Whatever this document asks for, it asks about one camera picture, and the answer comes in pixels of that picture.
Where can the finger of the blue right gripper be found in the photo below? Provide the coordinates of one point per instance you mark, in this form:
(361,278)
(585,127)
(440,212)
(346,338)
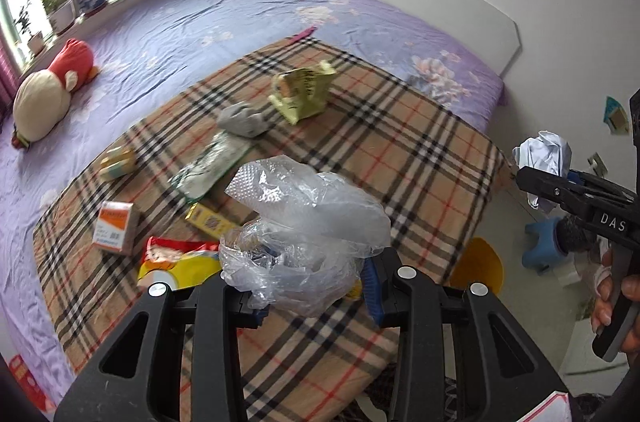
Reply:
(597,183)

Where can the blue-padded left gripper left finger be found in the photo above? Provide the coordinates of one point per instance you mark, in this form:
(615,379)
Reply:
(242,311)

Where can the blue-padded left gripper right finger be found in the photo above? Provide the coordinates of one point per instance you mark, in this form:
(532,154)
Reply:
(380,293)

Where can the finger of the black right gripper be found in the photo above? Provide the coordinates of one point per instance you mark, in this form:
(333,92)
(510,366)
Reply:
(572,198)

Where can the white paper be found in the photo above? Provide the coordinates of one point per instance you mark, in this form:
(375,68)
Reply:
(547,152)

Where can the yellow red snack packet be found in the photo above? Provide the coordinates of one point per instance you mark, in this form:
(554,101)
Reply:
(179,264)

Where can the clear plastic bag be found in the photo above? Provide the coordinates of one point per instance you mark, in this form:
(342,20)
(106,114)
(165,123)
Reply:
(306,246)

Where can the green white foil pouch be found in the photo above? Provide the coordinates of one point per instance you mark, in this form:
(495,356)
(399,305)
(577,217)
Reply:
(195,179)

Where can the pale yellow snack wrapper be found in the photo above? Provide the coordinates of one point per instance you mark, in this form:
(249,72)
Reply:
(302,93)

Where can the person's right hand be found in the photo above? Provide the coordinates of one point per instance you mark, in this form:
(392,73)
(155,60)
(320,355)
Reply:
(602,312)

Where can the blue plastic stool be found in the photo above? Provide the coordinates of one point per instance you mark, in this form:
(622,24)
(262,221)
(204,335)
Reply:
(546,253)

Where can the yellow flat carton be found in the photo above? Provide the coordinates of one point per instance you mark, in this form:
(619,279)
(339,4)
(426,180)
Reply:
(208,221)

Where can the yellow round stool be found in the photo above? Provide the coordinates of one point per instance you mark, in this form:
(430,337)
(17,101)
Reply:
(479,262)

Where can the plaid beige blanket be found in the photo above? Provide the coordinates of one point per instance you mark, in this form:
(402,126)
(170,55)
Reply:
(432,172)

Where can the orange white medicine box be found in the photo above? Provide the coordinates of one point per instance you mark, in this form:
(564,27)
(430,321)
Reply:
(116,227)

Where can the white red paper corner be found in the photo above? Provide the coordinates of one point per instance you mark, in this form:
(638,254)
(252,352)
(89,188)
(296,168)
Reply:
(554,408)

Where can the small yellow crumpled wrapper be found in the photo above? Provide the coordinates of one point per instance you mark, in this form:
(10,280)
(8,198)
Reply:
(117,162)

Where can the grey crumpled sock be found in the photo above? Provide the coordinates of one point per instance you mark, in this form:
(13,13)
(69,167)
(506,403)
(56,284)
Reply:
(242,120)

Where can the red white box corner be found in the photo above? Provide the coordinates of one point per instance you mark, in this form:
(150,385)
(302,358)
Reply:
(22,375)

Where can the pink strip on bed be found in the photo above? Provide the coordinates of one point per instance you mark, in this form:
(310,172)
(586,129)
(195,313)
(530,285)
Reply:
(303,34)

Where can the red cream plush toy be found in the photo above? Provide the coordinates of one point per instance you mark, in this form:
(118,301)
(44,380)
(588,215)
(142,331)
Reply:
(43,98)

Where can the purple floral bedsheet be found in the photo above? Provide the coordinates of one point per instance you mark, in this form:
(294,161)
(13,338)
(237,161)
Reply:
(158,49)

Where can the small white pot plant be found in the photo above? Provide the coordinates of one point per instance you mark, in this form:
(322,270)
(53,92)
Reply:
(35,41)

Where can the white pot green plant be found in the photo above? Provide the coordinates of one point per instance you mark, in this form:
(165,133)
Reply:
(60,14)

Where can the wall power socket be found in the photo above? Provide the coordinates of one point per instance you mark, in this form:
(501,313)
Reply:
(597,166)

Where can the teal wall sticker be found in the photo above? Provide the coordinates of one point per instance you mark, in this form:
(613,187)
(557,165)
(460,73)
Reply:
(615,117)

